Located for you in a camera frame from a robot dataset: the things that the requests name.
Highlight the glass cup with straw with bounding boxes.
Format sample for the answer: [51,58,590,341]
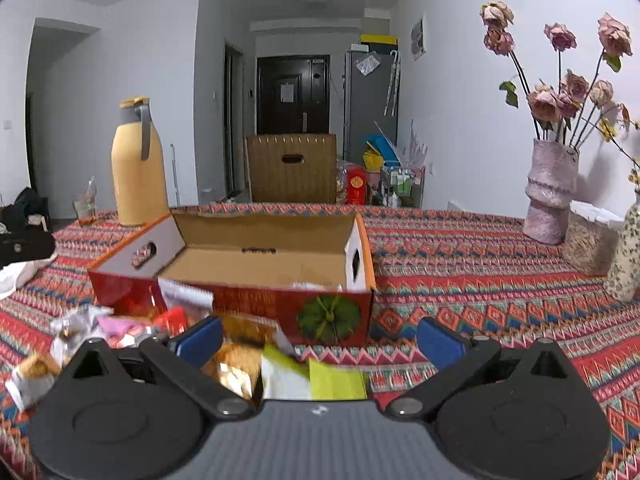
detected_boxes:
[73,176,98,226]

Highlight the patterned red tablecloth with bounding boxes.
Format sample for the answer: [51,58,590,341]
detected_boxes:
[0,202,640,480]

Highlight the colourful snack packet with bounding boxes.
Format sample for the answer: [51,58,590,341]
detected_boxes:
[5,279,371,411]

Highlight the dark entrance door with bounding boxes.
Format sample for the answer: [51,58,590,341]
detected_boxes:
[256,55,331,136]

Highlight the pink textured vase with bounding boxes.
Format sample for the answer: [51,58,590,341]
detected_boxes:
[522,138,581,246]

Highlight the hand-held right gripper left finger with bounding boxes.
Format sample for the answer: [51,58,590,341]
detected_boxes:
[52,316,254,422]

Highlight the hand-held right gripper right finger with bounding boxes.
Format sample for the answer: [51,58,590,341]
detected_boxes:
[386,316,583,422]

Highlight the black bag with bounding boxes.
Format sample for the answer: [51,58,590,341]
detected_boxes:
[0,187,51,233]

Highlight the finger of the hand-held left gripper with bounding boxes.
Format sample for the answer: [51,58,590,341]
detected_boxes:
[0,232,57,267]

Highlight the orange cardboard box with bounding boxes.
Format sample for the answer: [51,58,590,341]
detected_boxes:
[87,210,377,348]

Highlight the yellow dried flower sprig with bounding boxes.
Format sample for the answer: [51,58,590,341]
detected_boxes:
[597,117,640,186]

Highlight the white cloth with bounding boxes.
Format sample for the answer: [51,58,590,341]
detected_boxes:
[0,255,58,301]

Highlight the grey refrigerator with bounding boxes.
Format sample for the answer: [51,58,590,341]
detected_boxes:
[343,49,401,161]

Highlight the yellow and black box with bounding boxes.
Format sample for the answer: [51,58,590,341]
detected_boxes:
[360,34,398,53]

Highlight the pink pampas grass bunch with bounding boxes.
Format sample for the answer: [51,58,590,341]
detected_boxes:
[400,120,428,166]

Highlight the blue plastic object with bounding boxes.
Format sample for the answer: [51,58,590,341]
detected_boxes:
[362,134,396,161]

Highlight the pink snack packet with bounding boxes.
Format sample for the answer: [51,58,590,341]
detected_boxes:
[97,315,146,348]

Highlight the yellow bag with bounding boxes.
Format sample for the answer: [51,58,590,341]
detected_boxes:
[362,142,385,171]

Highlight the hanging folded umbrella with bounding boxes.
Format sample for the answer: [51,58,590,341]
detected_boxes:
[384,50,402,117]

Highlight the dried pink rose bouquet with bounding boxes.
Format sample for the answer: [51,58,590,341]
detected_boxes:
[480,1,636,148]

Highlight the white wall electrical panel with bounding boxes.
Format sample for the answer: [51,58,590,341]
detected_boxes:
[411,14,427,61]

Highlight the floral patterned vase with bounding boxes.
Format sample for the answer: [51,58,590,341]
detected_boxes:
[603,205,640,303]

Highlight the red gift box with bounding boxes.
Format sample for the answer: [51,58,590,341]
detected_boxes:
[345,164,371,206]

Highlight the yellow thermos jug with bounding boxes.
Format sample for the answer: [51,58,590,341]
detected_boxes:
[111,97,171,227]

